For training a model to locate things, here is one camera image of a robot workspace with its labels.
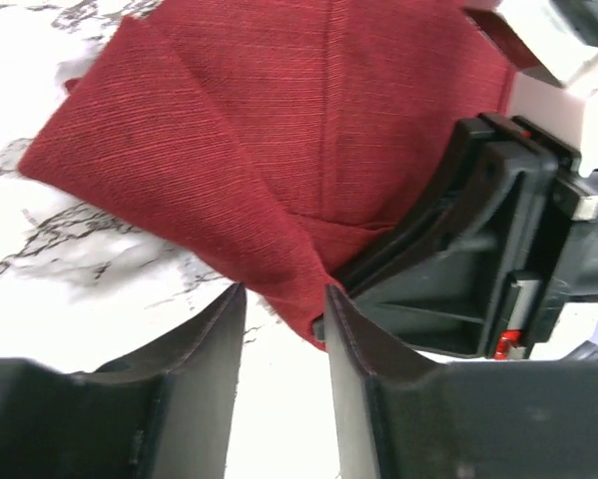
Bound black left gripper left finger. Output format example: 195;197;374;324
0;284;247;479

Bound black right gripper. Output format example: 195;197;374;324
334;114;598;359

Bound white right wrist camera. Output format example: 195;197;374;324
462;0;598;146

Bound red cloth napkin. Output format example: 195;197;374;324
19;1;511;340

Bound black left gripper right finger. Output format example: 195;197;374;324
323;286;598;479

